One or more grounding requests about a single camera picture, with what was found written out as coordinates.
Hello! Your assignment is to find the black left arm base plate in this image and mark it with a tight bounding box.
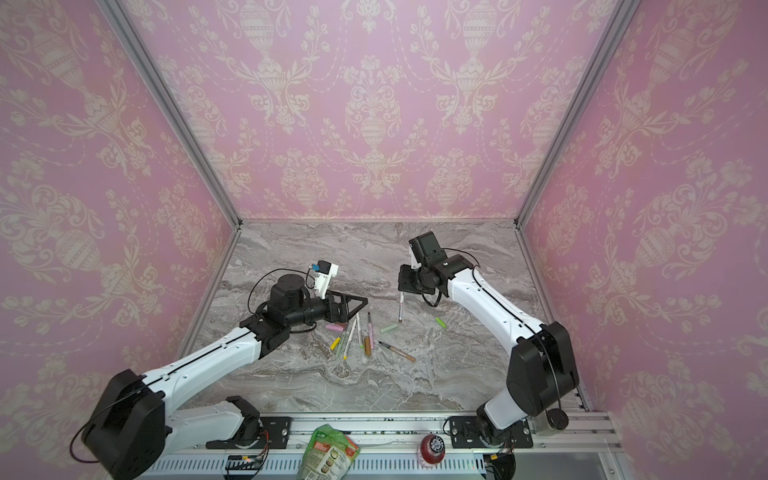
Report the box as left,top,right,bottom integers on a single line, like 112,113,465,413
205,416,292,450

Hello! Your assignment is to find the white green pen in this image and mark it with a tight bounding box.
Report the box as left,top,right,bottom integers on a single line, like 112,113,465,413
356,315,364,349

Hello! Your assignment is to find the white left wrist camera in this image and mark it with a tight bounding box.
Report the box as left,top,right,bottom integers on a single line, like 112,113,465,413
310,260,339,300

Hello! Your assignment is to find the aluminium left corner post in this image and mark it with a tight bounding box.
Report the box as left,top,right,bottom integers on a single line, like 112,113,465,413
96,0,242,230

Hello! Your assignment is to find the white pen yellow tip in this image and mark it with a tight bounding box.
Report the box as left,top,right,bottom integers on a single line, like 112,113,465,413
342,318,358,361

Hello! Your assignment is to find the red emergency stop button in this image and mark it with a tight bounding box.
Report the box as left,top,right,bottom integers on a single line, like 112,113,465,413
417,434,446,468

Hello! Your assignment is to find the aluminium front rail frame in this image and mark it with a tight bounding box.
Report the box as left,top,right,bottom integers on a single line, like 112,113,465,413
143,410,633,479

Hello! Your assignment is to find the black left camera cable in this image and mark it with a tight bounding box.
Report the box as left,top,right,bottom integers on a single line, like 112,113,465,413
247,267,319,334

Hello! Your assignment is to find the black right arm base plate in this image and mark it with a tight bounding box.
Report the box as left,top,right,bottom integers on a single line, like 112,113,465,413
445,415,534,449

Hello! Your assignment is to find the green snack bag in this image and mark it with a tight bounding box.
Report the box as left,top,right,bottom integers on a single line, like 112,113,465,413
296,424,360,480

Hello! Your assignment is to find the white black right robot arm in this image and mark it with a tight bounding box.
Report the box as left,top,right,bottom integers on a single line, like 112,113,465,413
398,255,579,446

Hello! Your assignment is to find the aluminium right corner post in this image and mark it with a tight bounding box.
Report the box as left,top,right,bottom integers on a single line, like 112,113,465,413
515,0,640,231

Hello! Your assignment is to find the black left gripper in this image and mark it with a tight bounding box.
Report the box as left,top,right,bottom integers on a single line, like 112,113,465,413
286,289,368,329

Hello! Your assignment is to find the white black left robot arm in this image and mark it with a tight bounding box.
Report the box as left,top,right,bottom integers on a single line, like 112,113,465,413
75,274,368,479

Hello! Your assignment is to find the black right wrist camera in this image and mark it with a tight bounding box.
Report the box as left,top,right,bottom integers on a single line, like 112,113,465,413
409,231,447,268

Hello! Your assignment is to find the aluminium corner post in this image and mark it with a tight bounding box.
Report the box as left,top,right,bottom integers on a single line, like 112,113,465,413
515,0,640,231
96,0,242,230

